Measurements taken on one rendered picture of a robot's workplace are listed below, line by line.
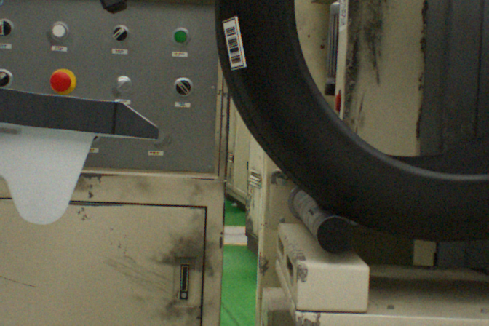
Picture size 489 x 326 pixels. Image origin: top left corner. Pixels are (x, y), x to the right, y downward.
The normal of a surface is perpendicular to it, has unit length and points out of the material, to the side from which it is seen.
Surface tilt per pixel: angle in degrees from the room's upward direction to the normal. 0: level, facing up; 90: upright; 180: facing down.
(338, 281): 90
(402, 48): 90
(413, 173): 100
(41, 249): 90
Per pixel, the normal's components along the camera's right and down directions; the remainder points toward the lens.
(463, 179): 0.03, 0.24
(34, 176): 0.31, 0.02
